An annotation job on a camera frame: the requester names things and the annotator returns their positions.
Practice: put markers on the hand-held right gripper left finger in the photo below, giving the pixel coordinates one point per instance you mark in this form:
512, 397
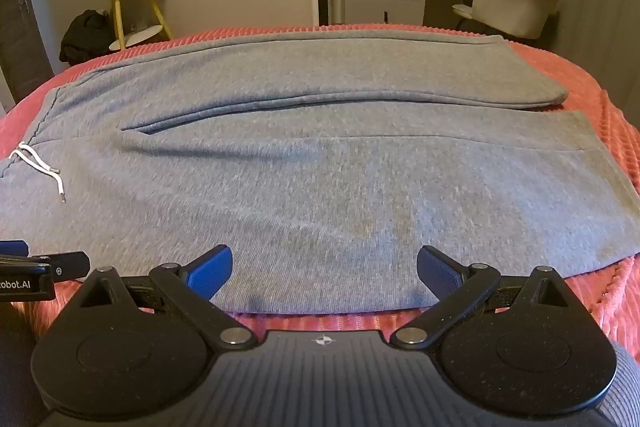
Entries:
214, 266

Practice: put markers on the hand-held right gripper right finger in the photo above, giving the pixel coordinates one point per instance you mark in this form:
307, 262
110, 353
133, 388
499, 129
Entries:
440, 268

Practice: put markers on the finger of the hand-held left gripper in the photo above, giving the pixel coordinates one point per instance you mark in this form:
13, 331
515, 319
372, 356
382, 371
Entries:
12, 248
65, 266

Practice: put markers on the grey sweatshirt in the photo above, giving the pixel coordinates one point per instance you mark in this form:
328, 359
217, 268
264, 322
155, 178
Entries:
320, 182

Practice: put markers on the person's left leg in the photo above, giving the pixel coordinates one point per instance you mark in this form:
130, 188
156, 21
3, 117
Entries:
15, 357

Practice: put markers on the person's leg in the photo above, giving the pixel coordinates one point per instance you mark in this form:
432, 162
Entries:
15, 357
627, 387

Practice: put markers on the person's right leg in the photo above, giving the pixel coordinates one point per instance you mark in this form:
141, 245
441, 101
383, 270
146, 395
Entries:
627, 387

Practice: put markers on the black bag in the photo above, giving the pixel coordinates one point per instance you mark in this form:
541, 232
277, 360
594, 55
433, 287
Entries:
86, 36

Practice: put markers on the pink ribbed bedspread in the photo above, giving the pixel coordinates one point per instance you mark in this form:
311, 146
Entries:
617, 107

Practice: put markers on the dark door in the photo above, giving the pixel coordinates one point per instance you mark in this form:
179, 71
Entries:
20, 7

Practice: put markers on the yellow side table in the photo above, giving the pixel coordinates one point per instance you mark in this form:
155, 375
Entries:
120, 7

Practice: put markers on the white shell chair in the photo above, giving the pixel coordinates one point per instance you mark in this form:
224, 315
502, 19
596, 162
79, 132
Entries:
515, 4

